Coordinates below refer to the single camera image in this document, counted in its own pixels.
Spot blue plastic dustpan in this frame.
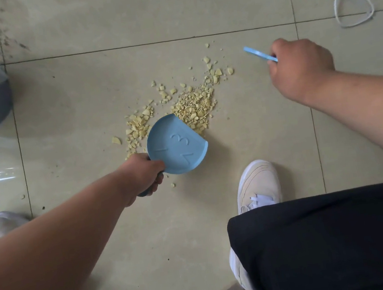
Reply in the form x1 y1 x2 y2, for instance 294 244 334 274
126 108 215 198

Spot pile of yellow crumbs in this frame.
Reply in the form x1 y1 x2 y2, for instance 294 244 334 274
99 39 245 161

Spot person's right white shoe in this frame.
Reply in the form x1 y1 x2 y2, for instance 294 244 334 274
215 157 297 290

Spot person's right hand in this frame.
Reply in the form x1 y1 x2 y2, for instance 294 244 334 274
264 31 341 110

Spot person's right forearm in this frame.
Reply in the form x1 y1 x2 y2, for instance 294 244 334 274
299 63 383 185

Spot person's black trousers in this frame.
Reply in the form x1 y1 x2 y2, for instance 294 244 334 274
224 182 383 290

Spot person's left hand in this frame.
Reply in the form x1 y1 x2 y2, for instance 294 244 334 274
113 150 171 209

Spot person's left forearm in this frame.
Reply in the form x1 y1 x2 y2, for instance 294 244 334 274
0 170 141 290

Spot blue brush yellow bristles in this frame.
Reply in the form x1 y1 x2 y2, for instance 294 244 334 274
243 42 278 68

